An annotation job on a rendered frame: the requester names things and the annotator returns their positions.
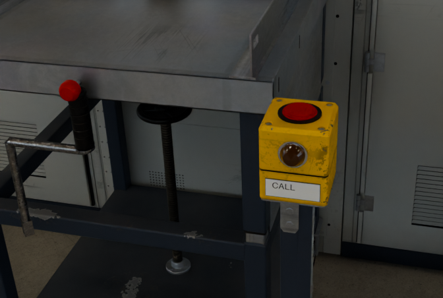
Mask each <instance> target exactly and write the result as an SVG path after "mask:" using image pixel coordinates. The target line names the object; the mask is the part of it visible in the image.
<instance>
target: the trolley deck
mask: <svg viewBox="0 0 443 298"><path fill-rule="evenodd" d="M271 1H272V0H24V1H23V2H21V3H20V4H18V5H17V6H15V7H13V8H12V9H11V10H9V11H7V12H6V13H4V14H3V15H1V16H0V90H4V91H12V92H26V93H33V94H46V95H54V96H60V94H59V87H60V85H61V84H62V83H63V82H64V81H66V80H74V81H76V80H78V79H79V80H81V81H82V84H81V85H80V86H82V87H84V88H85V89H86V91H87V95H88V99H95V100H109V101H116V102H130V103H138V104H151V105H164V106H172V107H185V108H193V109H207V110H214V111H227V112H235V113H248V114H255V115H265V114H266V112H267V110H268V108H269V106H270V104H271V102H272V100H273V99H274V98H283V95H284V94H285V91H286V89H287V87H288V85H289V82H290V80H291V78H292V76H293V73H294V72H295V69H296V67H297V65H298V63H299V60H300V58H301V56H302V54H303V52H304V50H305V48H306V45H307V43H308V41H309V38H310V36H311V34H312V31H313V30H314V27H315V26H316V23H317V21H318V19H319V16H320V14H321V12H322V10H323V8H324V6H325V4H326V1H327V0H300V1H299V2H298V4H297V6H296V8H295V10H294V11H293V14H292V15H291V17H290V19H289V21H288V22H287V24H286V26H285V28H284V29H283V32H282V33H281V35H280V37H279V39H278V40H277V42H276V44H275V46H274V48H273V50H272V51H271V53H270V55H269V57H268V58H267V60H266V62H265V64H264V66H263V68H262V70H261V71H260V73H259V75H258V76H257V78H256V80H249V79H240V78H229V75H230V73H231V71H232V70H233V68H234V67H235V65H236V64H237V62H238V60H239V59H240V58H241V56H242V54H243V53H244V51H245V50H246V48H247V46H248V45H249V34H250V33H251V32H252V29H253V28H254V27H255V25H256V23H257V22H258V21H259V19H260V17H261V16H262V15H263V13H264V11H265V10H266V8H267V7H268V5H269V4H270V2H271Z"/></svg>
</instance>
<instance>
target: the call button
mask: <svg viewBox="0 0 443 298"><path fill-rule="evenodd" d="M317 112H318V111H317V109H316V108H315V107H314V106H313V105H310V104H308V103H303V102H295V103H292V104H289V105H287V106H285V107H284V108H283V109H282V113H283V115H284V116H285V117H286V118H288V119H292V120H297V121H302V120H308V119H312V118H313V117H315V116H316V115H317Z"/></svg>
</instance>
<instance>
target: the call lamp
mask: <svg viewBox="0 0 443 298"><path fill-rule="evenodd" d="M278 158H279V159H280V162H281V163H282V164H284V165H286V166H287V167H292V168H296V167H301V166H302V165H304V164H305V163H306V161H307V158H308V152H307V149H306V148H305V147H304V146H303V145H302V144H301V143H299V142H296V141H287V142H284V143H283V144H281V146H280V147H279V148H278Z"/></svg>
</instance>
